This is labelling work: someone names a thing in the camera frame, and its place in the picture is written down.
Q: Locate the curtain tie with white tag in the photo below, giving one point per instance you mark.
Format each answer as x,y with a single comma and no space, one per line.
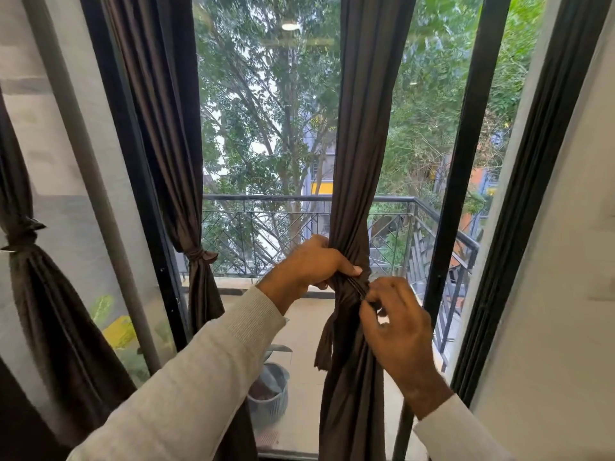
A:
202,256

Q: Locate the black metal balcony railing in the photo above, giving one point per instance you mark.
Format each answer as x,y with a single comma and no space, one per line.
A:
288,197

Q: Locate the person's left forearm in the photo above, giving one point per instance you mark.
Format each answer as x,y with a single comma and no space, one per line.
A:
192,393

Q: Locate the yellow cardboard box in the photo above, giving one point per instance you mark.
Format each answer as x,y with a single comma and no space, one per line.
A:
120,331

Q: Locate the person's right hand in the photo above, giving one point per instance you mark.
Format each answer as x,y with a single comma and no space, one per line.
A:
408,345

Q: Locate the rubber plant in grey pot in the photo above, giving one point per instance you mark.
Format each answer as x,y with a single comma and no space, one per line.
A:
274,403

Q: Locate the person's left hand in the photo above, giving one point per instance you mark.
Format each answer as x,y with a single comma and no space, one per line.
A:
307,268

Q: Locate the orange brick building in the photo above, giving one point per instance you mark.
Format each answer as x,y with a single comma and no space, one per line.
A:
477,179

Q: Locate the person's right forearm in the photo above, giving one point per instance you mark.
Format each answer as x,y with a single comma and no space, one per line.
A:
456,441

